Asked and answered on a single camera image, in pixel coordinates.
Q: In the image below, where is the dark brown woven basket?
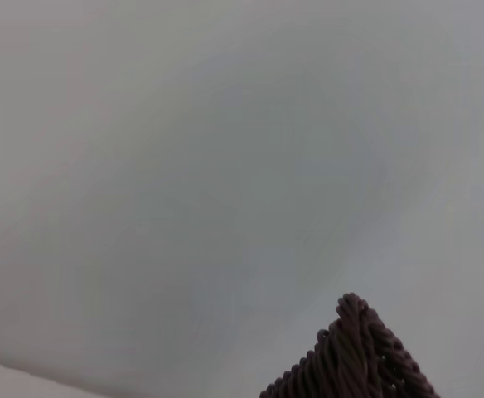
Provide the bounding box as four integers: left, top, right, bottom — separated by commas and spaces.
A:
259, 292, 442, 398

